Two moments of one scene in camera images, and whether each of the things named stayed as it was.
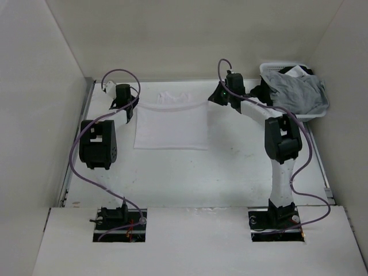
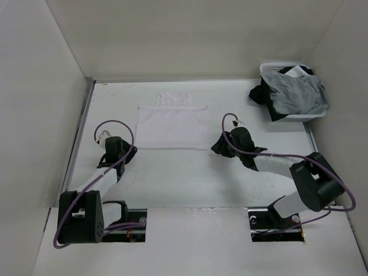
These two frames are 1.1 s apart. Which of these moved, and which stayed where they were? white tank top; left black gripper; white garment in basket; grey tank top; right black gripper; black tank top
Moved: right black gripper; left black gripper
Stayed: black tank top; white tank top; grey tank top; white garment in basket
